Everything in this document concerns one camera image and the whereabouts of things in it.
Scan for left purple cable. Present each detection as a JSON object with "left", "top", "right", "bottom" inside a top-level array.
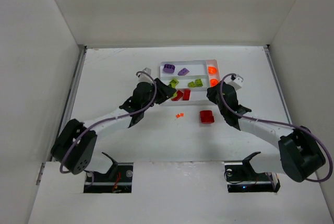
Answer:
[{"left": 59, "top": 70, "right": 158, "bottom": 174}]

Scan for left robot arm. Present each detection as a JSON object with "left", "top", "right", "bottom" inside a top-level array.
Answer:
[{"left": 51, "top": 78, "right": 176, "bottom": 175}]

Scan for green studded lego brick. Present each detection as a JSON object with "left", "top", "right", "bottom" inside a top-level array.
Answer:
[{"left": 195, "top": 79, "right": 204, "bottom": 87}]

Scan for purple cable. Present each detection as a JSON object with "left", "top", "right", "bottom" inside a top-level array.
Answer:
[
  {"left": 59, "top": 70, "right": 158, "bottom": 174},
  {"left": 219, "top": 73, "right": 333, "bottom": 183}
]

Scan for lime green square lego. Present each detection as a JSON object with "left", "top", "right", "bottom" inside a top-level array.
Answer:
[{"left": 169, "top": 79, "right": 179, "bottom": 88}]

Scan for purple round lego brick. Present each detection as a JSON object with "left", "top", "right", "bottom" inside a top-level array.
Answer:
[{"left": 163, "top": 63, "right": 175, "bottom": 74}]

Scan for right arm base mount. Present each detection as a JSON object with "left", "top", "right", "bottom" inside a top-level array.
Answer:
[{"left": 223, "top": 151, "right": 281, "bottom": 193}]

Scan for large red lego block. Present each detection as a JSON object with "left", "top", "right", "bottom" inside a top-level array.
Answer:
[{"left": 199, "top": 110, "right": 214, "bottom": 124}]

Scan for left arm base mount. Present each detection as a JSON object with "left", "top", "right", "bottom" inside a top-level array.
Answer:
[{"left": 83, "top": 152, "right": 134, "bottom": 194}]

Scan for white divided sorting tray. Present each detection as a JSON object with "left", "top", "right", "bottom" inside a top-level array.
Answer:
[{"left": 160, "top": 60, "right": 221, "bottom": 106}]

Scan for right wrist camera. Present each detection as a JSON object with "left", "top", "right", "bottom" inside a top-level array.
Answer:
[{"left": 229, "top": 75, "right": 244, "bottom": 91}]

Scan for orange round lego piece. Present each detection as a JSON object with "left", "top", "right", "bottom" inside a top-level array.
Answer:
[{"left": 210, "top": 78, "right": 219, "bottom": 87}]

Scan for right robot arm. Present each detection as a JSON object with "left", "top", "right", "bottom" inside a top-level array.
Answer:
[{"left": 207, "top": 82, "right": 329, "bottom": 182}]

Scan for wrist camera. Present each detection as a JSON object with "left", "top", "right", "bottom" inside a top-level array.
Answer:
[
  {"left": 137, "top": 67, "right": 151, "bottom": 83},
  {"left": 229, "top": 75, "right": 244, "bottom": 91}
]

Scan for orange flower lego piece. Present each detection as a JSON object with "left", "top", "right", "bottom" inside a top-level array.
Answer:
[{"left": 208, "top": 66, "right": 217, "bottom": 75}]

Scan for red rounded lego brick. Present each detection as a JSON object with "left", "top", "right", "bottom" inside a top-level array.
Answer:
[{"left": 183, "top": 89, "right": 191, "bottom": 101}]

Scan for small red lego brick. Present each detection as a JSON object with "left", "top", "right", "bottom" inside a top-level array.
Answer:
[{"left": 171, "top": 90, "right": 183, "bottom": 101}]

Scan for purple wedge lego piece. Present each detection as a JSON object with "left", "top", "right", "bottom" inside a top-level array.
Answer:
[{"left": 177, "top": 67, "right": 189, "bottom": 76}]

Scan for small orange lego bits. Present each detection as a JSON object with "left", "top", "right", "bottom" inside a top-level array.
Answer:
[{"left": 176, "top": 113, "right": 184, "bottom": 118}]

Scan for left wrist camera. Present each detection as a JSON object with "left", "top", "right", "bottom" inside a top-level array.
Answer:
[{"left": 137, "top": 67, "right": 151, "bottom": 83}]

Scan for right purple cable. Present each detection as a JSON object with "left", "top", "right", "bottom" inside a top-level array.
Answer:
[{"left": 219, "top": 73, "right": 333, "bottom": 183}]

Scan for small lime green lego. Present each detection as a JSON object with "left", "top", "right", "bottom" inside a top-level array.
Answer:
[{"left": 187, "top": 81, "right": 196, "bottom": 88}]

